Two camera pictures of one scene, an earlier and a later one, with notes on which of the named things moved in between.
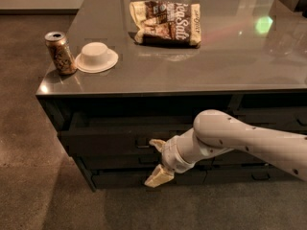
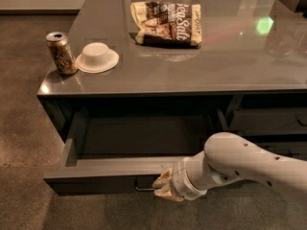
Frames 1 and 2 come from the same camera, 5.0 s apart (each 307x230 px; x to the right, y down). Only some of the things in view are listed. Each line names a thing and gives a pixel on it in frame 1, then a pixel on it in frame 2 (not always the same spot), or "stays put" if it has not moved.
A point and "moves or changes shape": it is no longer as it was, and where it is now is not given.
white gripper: [169, 154] → [179, 180]
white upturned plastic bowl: [96, 57] stays put
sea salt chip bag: [163, 23] stays put
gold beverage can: [61, 52] stays put
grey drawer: [286, 119] stays put
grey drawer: [117, 136] moves or changes shape
